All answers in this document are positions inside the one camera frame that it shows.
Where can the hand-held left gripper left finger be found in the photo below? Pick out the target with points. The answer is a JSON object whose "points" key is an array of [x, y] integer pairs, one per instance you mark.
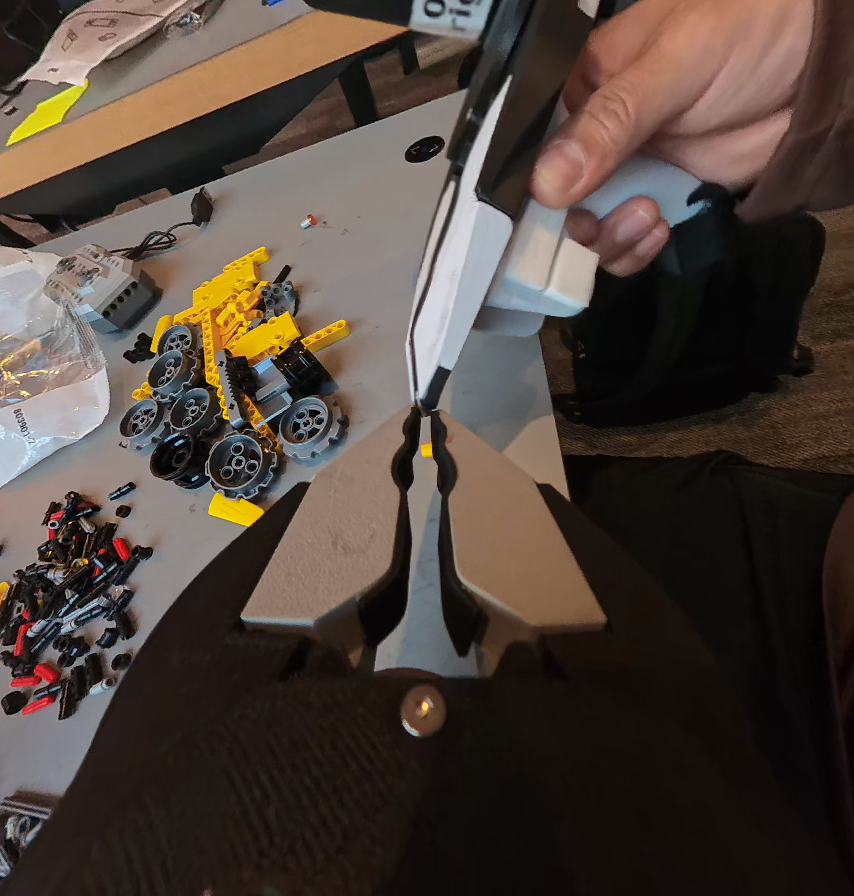
{"points": [[329, 553]]}

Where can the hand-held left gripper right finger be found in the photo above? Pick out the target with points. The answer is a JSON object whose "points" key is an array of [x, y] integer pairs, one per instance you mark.
{"points": [[525, 553]]}

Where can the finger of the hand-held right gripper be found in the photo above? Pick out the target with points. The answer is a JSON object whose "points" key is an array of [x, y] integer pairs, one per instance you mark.
{"points": [[462, 294], [423, 280]]}

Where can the person's right forearm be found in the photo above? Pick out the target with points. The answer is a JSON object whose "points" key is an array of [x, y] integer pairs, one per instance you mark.
{"points": [[833, 98]]}

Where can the grey desk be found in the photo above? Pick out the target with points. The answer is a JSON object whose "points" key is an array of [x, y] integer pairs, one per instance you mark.
{"points": [[371, 280]]}

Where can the black desk grommet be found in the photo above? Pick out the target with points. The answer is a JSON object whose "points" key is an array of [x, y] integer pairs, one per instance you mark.
{"points": [[425, 150]]}

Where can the person's right hand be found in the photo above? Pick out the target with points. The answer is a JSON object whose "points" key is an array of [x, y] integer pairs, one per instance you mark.
{"points": [[693, 77]]}

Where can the yellow curved panel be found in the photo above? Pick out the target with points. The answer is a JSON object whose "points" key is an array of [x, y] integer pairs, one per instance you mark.
{"points": [[234, 509]]}

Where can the grey sprocket wheel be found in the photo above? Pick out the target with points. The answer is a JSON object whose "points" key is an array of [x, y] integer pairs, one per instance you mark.
{"points": [[308, 423], [143, 420], [241, 462], [196, 409], [178, 339], [171, 371]]}

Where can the grey round gear piece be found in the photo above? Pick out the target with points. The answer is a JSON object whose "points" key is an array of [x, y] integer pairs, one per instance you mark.
{"points": [[280, 297]]}

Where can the black wheel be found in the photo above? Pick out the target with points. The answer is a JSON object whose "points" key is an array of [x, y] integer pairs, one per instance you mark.
{"points": [[178, 458], [301, 365]]}

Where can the yellow beam chassis assembly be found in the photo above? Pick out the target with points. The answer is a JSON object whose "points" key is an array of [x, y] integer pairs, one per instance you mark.
{"points": [[238, 294]]}

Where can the black pin connector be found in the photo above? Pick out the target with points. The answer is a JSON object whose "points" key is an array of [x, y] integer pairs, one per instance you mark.
{"points": [[122, 490]]}

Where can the black bag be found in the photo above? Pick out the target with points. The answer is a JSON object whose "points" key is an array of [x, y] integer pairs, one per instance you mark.
{"points": [[693, 336]]}

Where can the pile of black red pieces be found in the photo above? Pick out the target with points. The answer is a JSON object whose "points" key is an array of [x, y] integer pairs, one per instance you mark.
{"points": [[77, 609]]}

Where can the black connector cluster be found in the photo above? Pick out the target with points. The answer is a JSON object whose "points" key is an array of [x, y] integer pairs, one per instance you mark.
{"points": [[138, 347]]}

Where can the grey battery box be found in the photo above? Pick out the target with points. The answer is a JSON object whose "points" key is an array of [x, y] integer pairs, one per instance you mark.
{"points": [[105, 294]]}

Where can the empty clear plastic bag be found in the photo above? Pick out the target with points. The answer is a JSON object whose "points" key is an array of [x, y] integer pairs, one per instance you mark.
{"points": [[35, 392]]}

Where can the white printed bag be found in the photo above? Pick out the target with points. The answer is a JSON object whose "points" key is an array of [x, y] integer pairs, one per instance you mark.
{"points": [[105, 35]]}

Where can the neon yellow paper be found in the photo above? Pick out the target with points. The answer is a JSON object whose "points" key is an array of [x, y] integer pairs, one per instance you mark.
{"points": [[45, 112]]}

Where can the pile of blue grey pieces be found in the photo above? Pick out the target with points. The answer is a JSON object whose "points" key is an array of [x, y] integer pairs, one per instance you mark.
{"points": [[14, 833]]}

